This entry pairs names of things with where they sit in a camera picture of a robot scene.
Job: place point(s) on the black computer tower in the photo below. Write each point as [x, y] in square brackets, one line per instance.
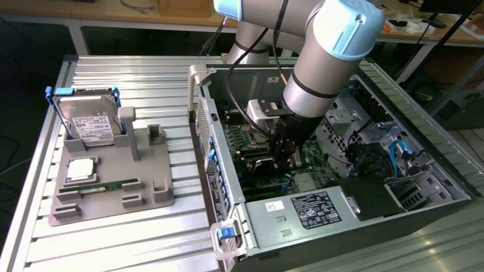
[461, 113]

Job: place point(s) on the long wooden workbench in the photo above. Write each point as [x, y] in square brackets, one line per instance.
[113, 15]

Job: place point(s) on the black slanted pole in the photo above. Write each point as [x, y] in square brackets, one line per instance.
[449, 31]

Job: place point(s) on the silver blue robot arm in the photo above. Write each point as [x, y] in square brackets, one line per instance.
[332, 56]

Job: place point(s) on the long expansion slot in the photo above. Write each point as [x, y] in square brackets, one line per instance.
[266, 193]
[262, 185]

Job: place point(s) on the small orange box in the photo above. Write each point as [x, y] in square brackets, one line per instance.
[386, 27]

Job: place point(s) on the black monitor with stand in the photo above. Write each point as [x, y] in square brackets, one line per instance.
[434, 21]

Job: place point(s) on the installed RAM stick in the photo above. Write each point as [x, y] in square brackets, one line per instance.
[253, 154]

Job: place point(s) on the perforated metal drive cage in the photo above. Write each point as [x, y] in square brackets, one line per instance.
[340, 124]

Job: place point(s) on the silver CPU chip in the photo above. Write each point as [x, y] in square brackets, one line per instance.
[81, 170]

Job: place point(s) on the silver chipset heatsink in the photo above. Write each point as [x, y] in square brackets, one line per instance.
[308, 181]

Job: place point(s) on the open black PC case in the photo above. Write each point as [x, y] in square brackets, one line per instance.
[416, 226]

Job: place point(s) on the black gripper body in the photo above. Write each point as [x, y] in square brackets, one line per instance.
[298, 127]

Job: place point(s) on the white black plastic device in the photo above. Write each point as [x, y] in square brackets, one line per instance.
[416, 28]

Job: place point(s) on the blue case release latch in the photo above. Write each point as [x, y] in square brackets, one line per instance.
[225, 233]

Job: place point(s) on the silver hard disk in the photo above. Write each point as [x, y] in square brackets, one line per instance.
[90, 124]

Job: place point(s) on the green motherboard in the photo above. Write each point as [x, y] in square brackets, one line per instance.
[232, 133]

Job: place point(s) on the grey power supply unit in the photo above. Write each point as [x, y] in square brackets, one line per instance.
[264, 226]

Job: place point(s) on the green loose RAM stick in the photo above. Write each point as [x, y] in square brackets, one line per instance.
[101, 186]

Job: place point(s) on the hard disk drive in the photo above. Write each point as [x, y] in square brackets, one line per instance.
[61, 91]

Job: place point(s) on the metal disk bay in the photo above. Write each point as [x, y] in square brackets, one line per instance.
[409, 195]

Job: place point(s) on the black plastic cover block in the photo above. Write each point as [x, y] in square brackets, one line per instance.
[362, 195]

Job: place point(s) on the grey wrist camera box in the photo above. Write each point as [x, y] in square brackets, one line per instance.
[257, 113]

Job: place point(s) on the CPU socket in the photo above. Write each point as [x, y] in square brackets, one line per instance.
[253, 140]

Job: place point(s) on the grey plastic parts rack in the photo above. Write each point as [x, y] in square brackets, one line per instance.
[109, 204]

